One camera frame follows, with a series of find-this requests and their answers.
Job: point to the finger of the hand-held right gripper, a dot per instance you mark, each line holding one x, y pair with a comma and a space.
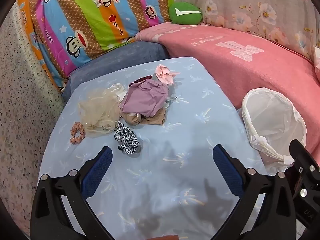
303, 157

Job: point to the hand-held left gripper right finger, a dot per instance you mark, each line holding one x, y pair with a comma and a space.
228, 170

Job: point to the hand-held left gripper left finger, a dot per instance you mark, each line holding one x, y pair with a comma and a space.
100, 170

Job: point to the white bin with plastic bag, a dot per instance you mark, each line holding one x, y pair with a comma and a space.
270, 120

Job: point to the leopard print scrunchie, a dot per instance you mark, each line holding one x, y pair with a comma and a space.
125, 137

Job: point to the pink dotted scrunchie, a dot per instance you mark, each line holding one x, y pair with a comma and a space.
75, 131

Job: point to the cream mesh cloth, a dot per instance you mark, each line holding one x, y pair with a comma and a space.
100, 112

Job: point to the light blue printed cloth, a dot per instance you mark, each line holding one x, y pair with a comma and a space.
162, 155

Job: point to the beige stocking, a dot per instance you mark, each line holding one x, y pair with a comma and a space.
155, 118

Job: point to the small white cloth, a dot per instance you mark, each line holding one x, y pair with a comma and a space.
118, 91

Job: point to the purple cloth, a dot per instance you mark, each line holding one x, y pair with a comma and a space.
145, 97

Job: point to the small metal clip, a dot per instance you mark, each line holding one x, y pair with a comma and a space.
175, 98

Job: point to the pink and white pillow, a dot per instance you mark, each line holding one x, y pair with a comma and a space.
317, 60

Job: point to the dark red scrunchie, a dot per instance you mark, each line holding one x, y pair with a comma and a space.
140, 79

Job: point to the pink blanket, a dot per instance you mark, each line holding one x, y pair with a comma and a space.
225, 62

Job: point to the blue-grey cushion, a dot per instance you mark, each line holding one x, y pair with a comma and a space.
112, 57

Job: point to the pink ribbon bow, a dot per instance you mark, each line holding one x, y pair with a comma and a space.
165, 75

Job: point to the colourful monkey print blanket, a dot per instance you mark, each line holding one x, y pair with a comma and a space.
87, 17

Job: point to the green round cushion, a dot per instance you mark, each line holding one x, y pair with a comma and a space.
185, 13

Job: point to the grey floral blanket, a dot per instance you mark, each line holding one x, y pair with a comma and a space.
250, 2

